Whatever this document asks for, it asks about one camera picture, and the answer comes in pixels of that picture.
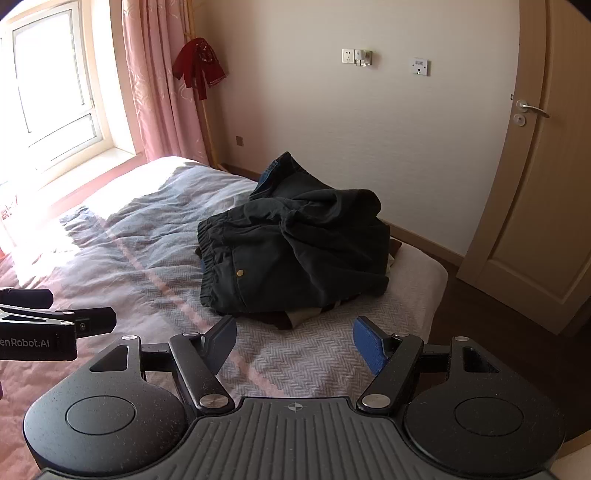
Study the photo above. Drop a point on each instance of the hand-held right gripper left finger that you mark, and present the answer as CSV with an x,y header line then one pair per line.
x,y
224,339

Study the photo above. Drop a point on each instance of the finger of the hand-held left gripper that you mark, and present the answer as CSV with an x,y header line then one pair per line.
x,y
87,321
23,298

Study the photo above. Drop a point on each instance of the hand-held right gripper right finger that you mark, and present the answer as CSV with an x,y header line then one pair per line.
x,y
367,341

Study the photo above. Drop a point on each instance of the dark pants with brass button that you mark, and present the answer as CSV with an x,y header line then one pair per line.
x,y
314,230

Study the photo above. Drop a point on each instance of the beige garment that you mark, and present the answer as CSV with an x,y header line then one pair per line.
x,y
302,316

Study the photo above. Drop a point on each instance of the pink and grey bed blanket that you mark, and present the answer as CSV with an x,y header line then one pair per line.
x,y
138,230

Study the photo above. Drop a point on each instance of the wooden coat stand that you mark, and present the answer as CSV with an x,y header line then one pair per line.
x,y
209,127

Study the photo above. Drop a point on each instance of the white framed window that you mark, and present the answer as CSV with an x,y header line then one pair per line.
x,y
51,78

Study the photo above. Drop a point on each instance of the beige wooden door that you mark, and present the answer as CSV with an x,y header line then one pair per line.
x,y
545,207

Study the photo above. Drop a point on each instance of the pink curtain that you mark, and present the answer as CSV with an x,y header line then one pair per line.
x,y
157,78

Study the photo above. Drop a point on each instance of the red hanging garment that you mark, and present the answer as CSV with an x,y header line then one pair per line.
x,y
201,62

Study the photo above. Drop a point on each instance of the white wall socket with plug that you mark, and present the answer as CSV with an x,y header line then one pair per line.
x,y
364,57

